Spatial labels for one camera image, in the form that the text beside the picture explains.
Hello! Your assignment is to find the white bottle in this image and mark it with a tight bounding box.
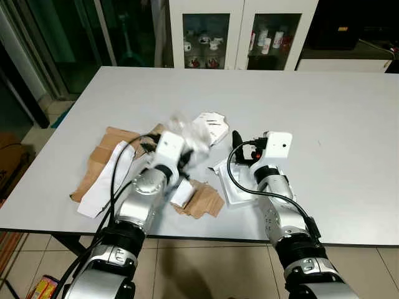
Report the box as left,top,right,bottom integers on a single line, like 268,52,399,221
272,30,284,50

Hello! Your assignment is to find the green broom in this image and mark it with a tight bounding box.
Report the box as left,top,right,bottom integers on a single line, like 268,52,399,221
118,25,148,67

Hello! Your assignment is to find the grey table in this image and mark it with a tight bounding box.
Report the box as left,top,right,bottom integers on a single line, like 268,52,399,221
0,66,399,247

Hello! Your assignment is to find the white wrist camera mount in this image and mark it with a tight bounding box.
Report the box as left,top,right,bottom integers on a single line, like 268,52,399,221
151,131,186,166
252,131,293,165

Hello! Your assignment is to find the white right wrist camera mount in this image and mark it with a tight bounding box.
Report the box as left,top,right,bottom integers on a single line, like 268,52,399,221
252,131,293,165

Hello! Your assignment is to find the long white paper strip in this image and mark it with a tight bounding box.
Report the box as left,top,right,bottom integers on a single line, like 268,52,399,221
77,140,136,219

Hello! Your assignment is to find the clear plastic wrap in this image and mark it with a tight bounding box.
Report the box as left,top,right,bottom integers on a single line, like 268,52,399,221
163,112,214,164

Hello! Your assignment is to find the white low shelf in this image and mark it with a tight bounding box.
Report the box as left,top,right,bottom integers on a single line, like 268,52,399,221
296,58,393,73

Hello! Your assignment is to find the white glass-door cabinet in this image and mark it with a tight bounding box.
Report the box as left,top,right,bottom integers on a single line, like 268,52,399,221
168,0,320,71

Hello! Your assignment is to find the colourful snack package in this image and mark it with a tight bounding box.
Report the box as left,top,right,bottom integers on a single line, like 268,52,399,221
28,274,60,299

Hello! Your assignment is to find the black monitor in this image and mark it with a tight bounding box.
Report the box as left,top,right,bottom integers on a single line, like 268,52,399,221
309,0,399,50

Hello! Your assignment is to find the small white paper piece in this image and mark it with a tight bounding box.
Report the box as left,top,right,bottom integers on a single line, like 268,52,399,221
170,180,196,208

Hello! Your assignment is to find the brown cardboard box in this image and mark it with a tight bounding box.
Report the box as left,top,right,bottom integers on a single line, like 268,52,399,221
0,131,32,201

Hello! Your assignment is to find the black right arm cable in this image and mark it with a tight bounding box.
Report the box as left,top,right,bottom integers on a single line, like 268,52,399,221
226,141,322,240

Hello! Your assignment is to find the white foam tray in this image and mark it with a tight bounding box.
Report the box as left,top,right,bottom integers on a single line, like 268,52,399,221
208,156,276,207

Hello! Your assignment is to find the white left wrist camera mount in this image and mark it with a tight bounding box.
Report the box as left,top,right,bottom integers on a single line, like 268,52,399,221
151,131,186,166

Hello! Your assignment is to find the crumpled brown paper piece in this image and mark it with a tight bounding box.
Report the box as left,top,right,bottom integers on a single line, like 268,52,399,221
171,179,226,219

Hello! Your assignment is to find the large brown paper sheet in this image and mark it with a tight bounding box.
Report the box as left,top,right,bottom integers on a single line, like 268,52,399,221
70,125,168,203

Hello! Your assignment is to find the white printed carton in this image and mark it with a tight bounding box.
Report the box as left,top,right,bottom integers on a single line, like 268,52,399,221
190,112,231,148

